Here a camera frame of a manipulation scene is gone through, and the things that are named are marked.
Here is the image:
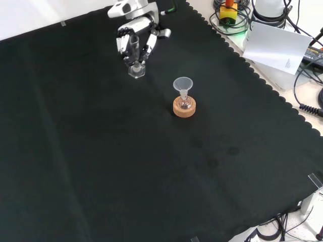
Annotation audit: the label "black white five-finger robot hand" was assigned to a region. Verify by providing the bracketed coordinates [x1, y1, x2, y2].
[116, 15, 172, 67]

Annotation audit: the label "clear glass graduated cylinder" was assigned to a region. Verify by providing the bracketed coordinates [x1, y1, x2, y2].
[127, 34, 146, 80]

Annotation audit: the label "clear plastic funnel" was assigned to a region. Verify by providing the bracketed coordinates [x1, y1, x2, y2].
[173, 77, 194, 98]

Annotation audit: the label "small glass round-bottom flask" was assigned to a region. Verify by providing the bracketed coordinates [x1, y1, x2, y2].
[177, 92, 192, 109]

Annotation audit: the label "yellow stop button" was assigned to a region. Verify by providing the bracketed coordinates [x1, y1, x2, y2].
[219, 0, 239, 26]

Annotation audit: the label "black bench cloth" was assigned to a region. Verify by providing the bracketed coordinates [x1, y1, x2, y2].
[0, 0, 323, 242]

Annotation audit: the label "white paper sheet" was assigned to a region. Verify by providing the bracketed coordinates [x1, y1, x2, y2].
[243, 21, 313, 76]

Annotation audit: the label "black power adapter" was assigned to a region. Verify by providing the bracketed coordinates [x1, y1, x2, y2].
[302, 46, 323, 64]

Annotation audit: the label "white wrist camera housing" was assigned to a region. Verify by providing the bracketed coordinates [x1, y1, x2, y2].
[107, 1, 135, 19]

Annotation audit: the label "round cork ring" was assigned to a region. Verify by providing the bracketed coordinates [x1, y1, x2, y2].
[173, 97, 197, 119]

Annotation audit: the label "black cables round stop button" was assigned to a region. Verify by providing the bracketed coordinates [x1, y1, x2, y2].
[208, 0, 253, 35]

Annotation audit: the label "black coiled cable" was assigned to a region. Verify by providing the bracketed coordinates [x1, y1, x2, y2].
[293, 63, 323, 117]

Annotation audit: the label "black cables under bench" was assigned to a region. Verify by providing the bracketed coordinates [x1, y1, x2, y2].
[242, 211, 323, 242]

